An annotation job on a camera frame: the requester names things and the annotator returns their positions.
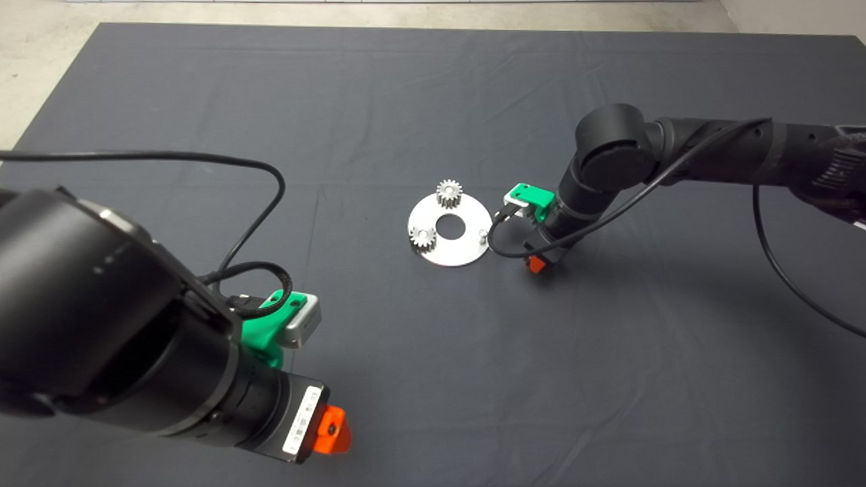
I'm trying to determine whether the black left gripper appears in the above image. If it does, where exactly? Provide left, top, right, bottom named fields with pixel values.
left=254, top=371, right=352, bottom=465

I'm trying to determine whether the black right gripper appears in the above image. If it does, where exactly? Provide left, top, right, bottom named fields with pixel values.
left=524, top=225, right=573, bottom=274

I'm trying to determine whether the round metal plate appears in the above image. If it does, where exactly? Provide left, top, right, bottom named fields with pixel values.
left=407, top=191, right=493, bottom=268

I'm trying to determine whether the dark grey table cloth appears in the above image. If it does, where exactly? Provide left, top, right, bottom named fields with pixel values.
left=0, top=22, right=866, bottom=487

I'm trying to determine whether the black right camera cable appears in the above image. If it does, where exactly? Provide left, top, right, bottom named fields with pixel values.
left=486, top=118, right=866, bottom=338

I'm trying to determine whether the black camera cable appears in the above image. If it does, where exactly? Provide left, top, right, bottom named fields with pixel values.
left=0, top=150, right=295, bottom=320
left=486, top=118, right=866, bottom=338

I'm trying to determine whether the green right camera mount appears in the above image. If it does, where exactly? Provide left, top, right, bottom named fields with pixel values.
left=509, top=183, right=557, bottom=223

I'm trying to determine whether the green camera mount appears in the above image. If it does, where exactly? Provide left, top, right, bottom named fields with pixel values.
left=509, top=183, right=557, bottom=223
left=240, top=289, right=309, bottom=369

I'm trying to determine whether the silver right camera box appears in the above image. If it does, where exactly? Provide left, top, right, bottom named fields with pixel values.
left=503, top=191, right=535, bottom=218

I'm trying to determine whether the silver camera box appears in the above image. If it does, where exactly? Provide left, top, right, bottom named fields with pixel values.
left=503, top=191, right=535, bottom=218
left=281, top=294, right=322, bottom=349

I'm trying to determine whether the silver left camera box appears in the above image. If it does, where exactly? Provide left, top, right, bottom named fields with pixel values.
left=281, top=294, right=322, bottom=349

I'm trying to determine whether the green left camera mount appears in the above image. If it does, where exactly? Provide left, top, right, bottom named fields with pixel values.
left=240, top=289, right=309, bottom=369

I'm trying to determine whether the black left camera cable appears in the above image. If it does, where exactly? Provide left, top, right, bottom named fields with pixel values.
left=0, top=150, right=295, bottom=320

